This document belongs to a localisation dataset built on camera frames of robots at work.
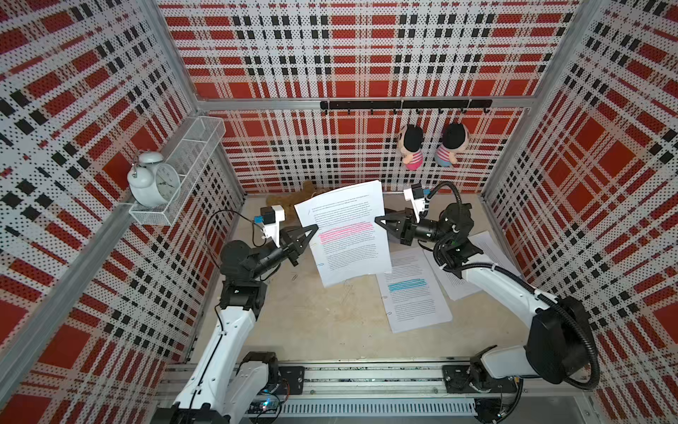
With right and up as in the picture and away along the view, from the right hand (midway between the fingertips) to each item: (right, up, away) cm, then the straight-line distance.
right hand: (382, 218), depth 68 cm
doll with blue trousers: (+31, +30, +29) cm, 52 cm away
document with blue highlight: (+13, -27, +23) cm, 37 cm away
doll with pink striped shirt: (+13, +28, +26) cm, 41 cm away
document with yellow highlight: (+46, -14, +33) cm, 59 cm away
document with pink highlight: (-9, -7, +2) cm, 11 cm away
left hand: (-16, -2, -2) cm, 17 cm away
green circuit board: (-31, -50, +1) cm, 59 cm away
